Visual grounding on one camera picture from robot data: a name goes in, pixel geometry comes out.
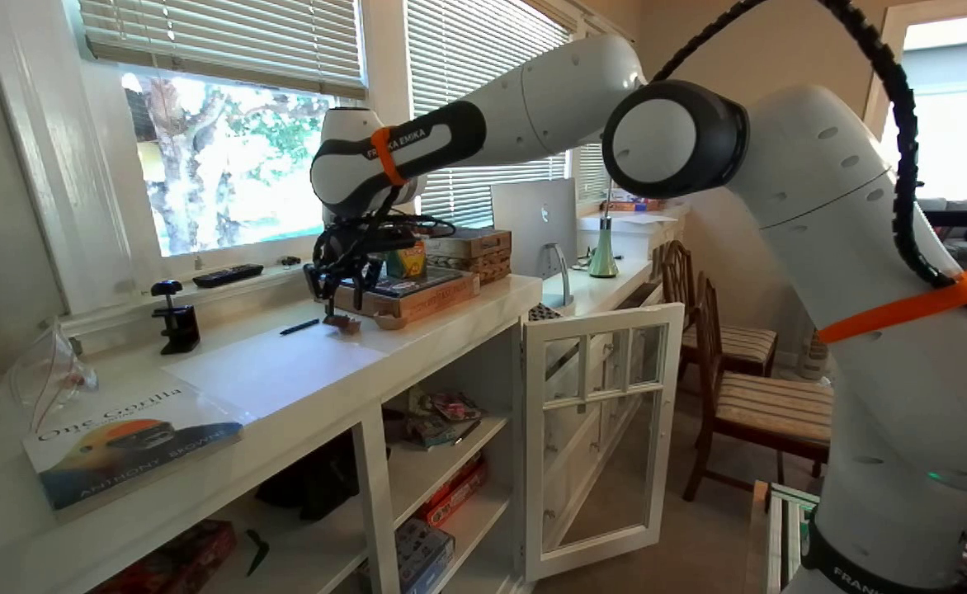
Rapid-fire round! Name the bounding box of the silver computer monitor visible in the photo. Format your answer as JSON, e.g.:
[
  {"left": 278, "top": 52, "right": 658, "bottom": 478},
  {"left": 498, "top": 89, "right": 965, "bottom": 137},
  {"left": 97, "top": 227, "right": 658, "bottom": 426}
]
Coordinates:
[{"left": 490, "top": 177, "right": 577, "bottom": 306}]

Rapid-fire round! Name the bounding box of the black remote control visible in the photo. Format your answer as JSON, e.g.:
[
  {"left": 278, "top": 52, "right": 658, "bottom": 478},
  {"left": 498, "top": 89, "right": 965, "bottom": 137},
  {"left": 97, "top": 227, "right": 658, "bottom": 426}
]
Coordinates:
[{"left": 190, "top": 265, "right": 263, "bottom": 290}]

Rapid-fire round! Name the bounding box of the clear plastic bag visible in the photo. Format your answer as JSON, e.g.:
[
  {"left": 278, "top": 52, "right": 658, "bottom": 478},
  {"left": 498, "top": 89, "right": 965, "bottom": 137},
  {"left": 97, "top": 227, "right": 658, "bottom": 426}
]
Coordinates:
[{"left": 2, "top": 327, "right": 99, "bottom": 430}]

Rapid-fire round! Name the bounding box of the black clamp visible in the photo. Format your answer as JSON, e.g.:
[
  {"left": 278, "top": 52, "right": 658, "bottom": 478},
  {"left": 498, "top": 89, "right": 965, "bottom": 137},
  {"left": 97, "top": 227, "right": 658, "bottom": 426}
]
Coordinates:
[{"left": 152, "top": 281, "right": 200, "bottom": 357}]

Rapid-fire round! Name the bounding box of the orange board game box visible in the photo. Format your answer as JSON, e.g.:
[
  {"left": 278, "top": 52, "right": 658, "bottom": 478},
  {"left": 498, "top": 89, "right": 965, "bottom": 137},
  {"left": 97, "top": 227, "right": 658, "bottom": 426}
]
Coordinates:
[{"left": 340, "top": 273, "right": 475, "bottom": 330}]

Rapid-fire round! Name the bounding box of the wooden crate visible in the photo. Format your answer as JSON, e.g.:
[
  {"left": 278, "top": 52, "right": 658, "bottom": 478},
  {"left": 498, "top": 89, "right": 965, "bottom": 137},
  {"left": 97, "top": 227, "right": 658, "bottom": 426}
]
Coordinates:
[{"left": 429, "top": 229, "right": 512, "bottom": 282}]

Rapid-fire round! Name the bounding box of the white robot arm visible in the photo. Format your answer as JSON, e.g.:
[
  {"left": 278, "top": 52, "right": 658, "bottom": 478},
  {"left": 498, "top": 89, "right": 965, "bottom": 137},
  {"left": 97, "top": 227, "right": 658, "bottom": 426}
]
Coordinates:
[{"left": 310, "top": 36, "right": 967, "bottom": 594}]

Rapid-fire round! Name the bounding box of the wooden chair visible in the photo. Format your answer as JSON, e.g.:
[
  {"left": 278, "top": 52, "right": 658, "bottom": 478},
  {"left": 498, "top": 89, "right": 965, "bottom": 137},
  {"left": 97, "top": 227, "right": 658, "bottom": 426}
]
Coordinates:
[{"left": 676, "top": 271, "right": 837, "bottom": 506}]

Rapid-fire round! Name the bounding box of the crayon box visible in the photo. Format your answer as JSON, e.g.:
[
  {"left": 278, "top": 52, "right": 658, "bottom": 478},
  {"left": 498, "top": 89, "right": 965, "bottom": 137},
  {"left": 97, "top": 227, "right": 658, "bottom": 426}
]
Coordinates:
[{"left": 387, "top": 240, "right": 427, "bottom": 281}]

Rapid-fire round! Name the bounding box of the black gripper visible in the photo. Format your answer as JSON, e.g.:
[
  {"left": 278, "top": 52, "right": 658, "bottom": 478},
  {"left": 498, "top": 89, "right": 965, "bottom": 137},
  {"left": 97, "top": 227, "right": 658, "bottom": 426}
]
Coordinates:
[{"left": 307, "top": 214, "right": 417, "bottom": 319}]

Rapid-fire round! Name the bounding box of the white cabinet door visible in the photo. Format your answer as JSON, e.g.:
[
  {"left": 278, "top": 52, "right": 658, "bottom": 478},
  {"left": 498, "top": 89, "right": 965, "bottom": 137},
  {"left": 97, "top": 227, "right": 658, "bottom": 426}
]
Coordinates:
[{"left": 521, "top": 304, "right": 682, "bottom": 584}]

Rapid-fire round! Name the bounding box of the white shelf cabinet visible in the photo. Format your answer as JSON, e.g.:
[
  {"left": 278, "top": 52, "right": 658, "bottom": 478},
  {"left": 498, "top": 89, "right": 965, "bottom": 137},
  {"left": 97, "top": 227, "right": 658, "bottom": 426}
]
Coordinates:
[{"left": 0, "top": 240, "right": 660, "bottom": 594}]

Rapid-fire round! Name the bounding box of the book with sunset cover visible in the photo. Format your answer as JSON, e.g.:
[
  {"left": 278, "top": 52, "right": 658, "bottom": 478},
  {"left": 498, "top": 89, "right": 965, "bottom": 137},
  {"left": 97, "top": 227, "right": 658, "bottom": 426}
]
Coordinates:
[{"left": 22, "top": 380, "right": 244, "bottom": 507}]

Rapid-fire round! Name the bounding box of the black pen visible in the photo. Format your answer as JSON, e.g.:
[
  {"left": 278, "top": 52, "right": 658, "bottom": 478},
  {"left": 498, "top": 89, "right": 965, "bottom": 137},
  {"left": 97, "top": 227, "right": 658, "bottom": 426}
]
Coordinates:
[{"left": 278, "top": 316, "right": 324, "bottom": 335}]

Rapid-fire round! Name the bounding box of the window blind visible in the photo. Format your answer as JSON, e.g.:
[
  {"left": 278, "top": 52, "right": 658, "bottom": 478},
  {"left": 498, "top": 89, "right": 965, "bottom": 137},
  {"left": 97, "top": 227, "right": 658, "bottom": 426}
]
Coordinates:
[{"left": 76, "top": 0, "right": 367, "bottom": 99}]

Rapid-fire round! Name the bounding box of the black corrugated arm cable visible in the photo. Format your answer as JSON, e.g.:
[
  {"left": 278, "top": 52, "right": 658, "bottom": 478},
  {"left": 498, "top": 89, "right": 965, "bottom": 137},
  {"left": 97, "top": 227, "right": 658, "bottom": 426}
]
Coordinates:
[{"left": 650, "top": 0, "right": 967, "bottom": 332}]

